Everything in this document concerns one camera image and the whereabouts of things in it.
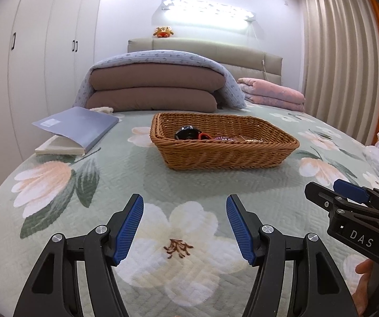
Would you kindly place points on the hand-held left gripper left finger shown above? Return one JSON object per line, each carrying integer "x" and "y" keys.
{"x": 128, "y": 229}

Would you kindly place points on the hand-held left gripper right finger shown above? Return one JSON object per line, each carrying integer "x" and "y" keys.
{"x": 240, "y": 232}

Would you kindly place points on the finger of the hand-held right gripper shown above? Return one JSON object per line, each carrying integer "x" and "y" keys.
{"x": 320, "y": 195}
{"x": 351, "y": 190}

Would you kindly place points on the woven wicker basket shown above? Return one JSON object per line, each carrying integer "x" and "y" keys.
{"x": 222, "y": 157}

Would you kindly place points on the person's right hand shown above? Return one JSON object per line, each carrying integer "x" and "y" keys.
{"x": 364, "y": 284}

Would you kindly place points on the green floral bedspread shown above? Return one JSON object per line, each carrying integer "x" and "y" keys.
{"x": 183, "y": 191}

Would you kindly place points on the cream book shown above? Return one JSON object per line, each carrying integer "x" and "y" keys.
{"x": 57, "y": 148}

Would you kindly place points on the folded pink blanket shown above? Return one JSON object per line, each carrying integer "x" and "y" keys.
{"x": 275, "y": 94}

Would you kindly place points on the black round trinket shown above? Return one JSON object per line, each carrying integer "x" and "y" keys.
{"x": 186, "y": 133}

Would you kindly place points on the blue-grey folder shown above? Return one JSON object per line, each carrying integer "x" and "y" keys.
{"x": 77, "y": 123}

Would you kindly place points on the cream fuzzy cloth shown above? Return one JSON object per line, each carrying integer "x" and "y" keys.
{"x": 102, "y": 109}

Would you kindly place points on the beige curtain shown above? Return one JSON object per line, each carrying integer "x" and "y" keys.
{"x": 338, "y": 56}

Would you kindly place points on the folded blue brown quilt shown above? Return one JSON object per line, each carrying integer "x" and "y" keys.
{"x": 156, "y": 86}

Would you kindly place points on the beige padded headboard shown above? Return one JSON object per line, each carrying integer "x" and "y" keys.
{"x": 242, "y": 61}

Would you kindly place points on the white wardrobe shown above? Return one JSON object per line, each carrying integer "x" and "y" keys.
{"x": 37, "y": 56}

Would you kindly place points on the orange plush toy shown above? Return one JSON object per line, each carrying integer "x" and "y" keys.
{"x": 163, "y": 32}

